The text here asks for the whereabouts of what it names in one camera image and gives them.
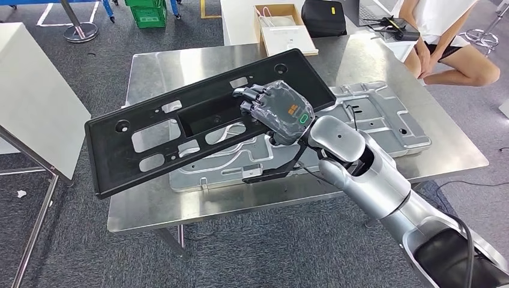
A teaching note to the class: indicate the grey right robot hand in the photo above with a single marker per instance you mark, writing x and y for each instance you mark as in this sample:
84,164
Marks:
286,115

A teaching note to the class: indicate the black plastic plate holder part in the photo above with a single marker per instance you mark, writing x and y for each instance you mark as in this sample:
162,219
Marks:
111,167

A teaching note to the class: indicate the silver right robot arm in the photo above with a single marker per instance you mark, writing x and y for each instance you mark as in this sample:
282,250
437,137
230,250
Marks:
377,187

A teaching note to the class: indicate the stainless steel workbench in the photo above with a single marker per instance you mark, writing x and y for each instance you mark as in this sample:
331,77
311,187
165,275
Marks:
437,151

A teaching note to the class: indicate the open cardboard box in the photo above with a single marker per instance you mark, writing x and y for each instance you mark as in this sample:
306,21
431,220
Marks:
288,39

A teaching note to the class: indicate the stamped silver metal panel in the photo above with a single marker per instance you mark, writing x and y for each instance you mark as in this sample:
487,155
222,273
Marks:
381,119

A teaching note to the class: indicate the white table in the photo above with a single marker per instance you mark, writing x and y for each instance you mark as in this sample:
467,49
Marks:
236,24

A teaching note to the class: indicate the black bag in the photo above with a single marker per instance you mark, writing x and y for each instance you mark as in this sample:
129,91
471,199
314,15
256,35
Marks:
324,18

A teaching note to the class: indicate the grey laptop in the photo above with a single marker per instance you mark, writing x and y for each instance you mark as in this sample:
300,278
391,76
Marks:
358,12

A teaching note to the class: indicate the black handheld device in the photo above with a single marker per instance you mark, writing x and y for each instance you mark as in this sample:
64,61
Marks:
405,35

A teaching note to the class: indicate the green plastic crate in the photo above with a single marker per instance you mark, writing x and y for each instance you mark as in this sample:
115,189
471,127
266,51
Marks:
149,18
145,2

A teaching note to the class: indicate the person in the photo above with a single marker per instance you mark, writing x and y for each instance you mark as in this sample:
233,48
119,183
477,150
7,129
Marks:
473,69

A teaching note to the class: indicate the chrome stool base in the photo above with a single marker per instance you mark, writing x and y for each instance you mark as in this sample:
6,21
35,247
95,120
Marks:
481,37

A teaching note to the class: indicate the chrome stanchion with round base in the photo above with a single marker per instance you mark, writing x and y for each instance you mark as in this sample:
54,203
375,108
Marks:
81,32

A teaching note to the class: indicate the white board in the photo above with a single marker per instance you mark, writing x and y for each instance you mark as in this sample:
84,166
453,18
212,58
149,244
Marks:
31,79

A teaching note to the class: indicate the white paper scrap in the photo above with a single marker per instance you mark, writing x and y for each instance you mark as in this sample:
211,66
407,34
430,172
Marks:
21,193

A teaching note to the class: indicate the pale wrist camera on bracket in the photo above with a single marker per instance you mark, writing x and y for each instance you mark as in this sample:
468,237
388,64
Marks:
252,171

